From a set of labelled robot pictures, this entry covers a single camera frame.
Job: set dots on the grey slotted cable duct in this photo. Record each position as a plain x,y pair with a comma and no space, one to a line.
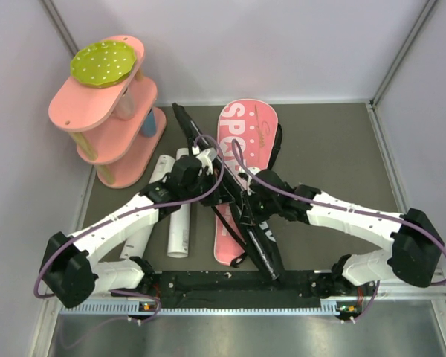
147,307

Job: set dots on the green polka dot plate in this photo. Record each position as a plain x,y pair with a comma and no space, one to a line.
103,64

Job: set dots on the pink three-tier wooden shelf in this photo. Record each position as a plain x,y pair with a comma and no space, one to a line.
114,147

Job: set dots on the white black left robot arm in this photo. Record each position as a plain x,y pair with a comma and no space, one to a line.
72,266

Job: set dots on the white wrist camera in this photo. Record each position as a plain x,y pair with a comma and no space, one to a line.
247,176
206,158

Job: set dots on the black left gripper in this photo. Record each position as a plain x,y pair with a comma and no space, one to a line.
218,195

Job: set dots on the beige cup on shelf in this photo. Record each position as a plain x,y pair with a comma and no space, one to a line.
125,108

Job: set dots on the blue cup on shelf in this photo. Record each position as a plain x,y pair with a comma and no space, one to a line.
149,126

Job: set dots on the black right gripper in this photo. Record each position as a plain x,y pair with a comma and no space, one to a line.
256,216

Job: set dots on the white shuttlecock tube on table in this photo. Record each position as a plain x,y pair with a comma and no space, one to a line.
136,244

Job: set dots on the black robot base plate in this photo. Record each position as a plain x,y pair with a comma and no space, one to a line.
244,289

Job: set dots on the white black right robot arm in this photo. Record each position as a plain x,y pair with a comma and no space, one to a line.
408,245

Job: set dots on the white shuttlecock tube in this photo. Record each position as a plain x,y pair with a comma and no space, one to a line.
136,244
179,233

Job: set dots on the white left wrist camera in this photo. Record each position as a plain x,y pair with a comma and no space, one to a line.
206,158

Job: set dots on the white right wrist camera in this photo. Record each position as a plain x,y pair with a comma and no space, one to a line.
247,176

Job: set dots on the pink sport racket bag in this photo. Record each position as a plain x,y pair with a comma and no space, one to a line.
231,203

